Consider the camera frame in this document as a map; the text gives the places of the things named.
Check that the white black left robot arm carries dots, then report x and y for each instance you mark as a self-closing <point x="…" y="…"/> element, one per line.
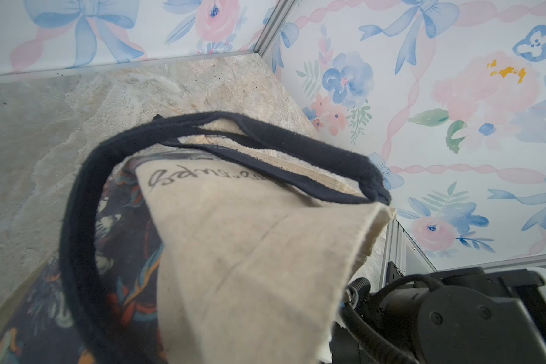
<point x="458" y="316"/>

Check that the beige tote bag navy handles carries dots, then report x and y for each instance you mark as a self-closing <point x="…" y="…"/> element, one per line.
<point x="203" y="238"/>

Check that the aluminium corner post left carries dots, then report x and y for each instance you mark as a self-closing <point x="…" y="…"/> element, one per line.
<point x="273" y="26"/>

